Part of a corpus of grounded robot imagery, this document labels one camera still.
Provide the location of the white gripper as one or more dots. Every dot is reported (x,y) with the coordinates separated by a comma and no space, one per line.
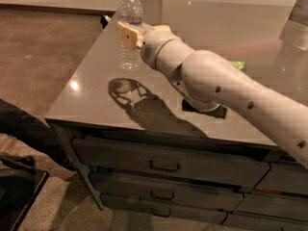
(151,45)

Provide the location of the clear plastic water bottle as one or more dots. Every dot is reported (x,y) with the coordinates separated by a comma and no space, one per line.
(130,11)

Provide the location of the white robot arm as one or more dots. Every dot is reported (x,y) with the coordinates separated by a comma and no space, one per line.
(204,78)

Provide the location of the dark object behind table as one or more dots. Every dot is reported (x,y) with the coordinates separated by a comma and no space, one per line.
(104,21)

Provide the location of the yellow sponge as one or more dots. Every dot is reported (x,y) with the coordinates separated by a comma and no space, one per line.
(164,28)

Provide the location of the green snack bag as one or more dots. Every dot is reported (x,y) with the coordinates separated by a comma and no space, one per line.
(239,65)

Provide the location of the grey drawer cabinet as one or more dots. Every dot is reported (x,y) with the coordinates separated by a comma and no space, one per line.
(211,127)

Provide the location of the top left drawer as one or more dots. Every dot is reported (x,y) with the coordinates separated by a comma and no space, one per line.
(170,161)

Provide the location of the drawer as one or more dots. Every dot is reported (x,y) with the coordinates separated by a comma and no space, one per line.
(286,178)
(166,191)
(170,161)
(275,205)
(163,210)

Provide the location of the middle left drawer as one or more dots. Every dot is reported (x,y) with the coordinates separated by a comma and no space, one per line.
(166,191)

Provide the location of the bottom left drawer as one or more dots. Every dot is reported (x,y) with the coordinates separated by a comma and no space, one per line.
(163,210)

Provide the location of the top right drawer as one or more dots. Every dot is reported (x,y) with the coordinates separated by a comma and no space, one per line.
(286,178)

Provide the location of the middle right drawer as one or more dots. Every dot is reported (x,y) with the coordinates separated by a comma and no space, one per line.
(275,205)

